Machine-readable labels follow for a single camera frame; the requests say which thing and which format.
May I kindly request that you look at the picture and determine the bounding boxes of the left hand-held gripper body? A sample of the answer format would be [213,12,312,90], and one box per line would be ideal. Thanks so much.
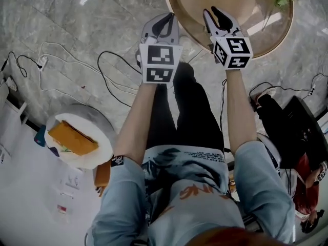
[139,35,183,86]

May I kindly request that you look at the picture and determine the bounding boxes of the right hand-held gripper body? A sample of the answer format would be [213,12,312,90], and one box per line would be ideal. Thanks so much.
[206,26,254,71]

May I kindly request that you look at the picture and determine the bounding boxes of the person's left forearm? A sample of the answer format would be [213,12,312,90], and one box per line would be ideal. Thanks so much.
[114,82,168,168]

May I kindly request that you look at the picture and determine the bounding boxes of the person's right forearm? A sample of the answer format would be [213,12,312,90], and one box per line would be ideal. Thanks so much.
[224,69,258,155]

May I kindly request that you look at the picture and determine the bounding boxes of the round wooden glass-top table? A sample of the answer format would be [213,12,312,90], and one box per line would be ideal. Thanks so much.
[163,0,294,59]

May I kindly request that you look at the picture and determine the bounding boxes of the person's black trousers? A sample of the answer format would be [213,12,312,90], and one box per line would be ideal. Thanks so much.
[146,61,227,154]

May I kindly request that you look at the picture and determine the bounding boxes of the white round stool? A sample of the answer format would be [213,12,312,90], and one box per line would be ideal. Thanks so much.
[44,103,116,170]

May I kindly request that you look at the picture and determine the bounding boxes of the white power strip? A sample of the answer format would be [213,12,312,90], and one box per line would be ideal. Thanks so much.
[37,56,49,72]

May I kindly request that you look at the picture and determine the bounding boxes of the person's light blue shirt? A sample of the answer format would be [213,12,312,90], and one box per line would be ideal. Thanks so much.
[86,140,298,246]

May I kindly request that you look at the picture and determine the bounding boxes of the small blue box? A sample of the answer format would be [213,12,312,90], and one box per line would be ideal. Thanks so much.
[33,125,47,147]

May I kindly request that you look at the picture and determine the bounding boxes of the long black floor cable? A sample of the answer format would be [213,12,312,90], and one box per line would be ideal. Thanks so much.
[96,51,141,108]

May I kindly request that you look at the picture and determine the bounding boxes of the black cable with white plug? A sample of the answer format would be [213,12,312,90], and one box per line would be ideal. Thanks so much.
[248,72,328,105]

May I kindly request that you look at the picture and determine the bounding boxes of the white floor cable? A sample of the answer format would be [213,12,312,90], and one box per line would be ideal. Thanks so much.
[37,41,141,100]

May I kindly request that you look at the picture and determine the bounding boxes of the thin black cable loop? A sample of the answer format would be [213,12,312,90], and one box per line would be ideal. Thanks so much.
[0,51,43,78]

